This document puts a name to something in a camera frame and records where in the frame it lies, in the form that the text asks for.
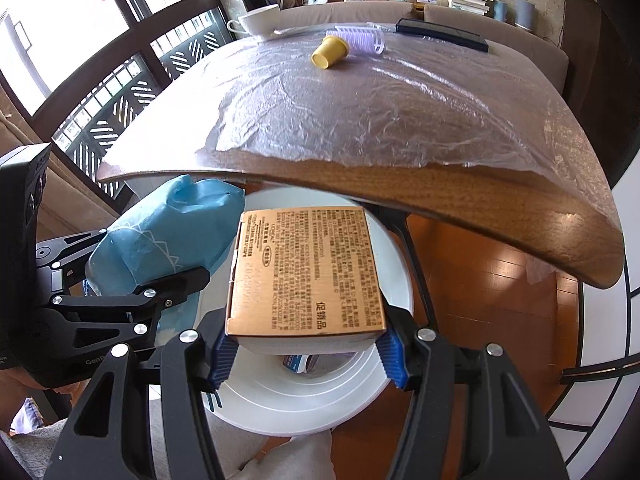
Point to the small white blue carton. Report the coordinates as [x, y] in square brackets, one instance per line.
[300, 364]

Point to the grey-blue mug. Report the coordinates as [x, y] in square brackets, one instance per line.
[500, 10]

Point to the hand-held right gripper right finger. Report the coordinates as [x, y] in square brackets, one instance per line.
[392, 360]

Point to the black flat case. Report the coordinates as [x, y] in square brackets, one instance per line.
[440, 34]

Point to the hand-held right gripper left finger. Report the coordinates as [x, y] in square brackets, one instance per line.
[222, 360]

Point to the black metal table leg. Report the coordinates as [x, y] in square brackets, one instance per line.
[410, 250]

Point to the window with dark frame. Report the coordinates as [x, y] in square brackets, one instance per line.
[75, 25]

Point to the clear plastic table sheet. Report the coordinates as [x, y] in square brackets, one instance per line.
[375, 120]

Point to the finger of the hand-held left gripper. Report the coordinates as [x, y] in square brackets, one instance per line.
[65, 252]
[175, 282]

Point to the white round bin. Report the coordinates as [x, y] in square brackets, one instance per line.
[300, 405]

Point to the pale grey cylinder container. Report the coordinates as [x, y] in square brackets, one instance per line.
[525, 12]

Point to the dark wooden cabinet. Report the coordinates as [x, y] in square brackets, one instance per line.
[585, 35]

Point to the white teacup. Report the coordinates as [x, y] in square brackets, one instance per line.
[257, 20]

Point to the yellow plastic cup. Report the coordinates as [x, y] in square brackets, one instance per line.
[327, 52]

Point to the brown cardboard box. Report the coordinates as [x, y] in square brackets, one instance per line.
[305, 270]

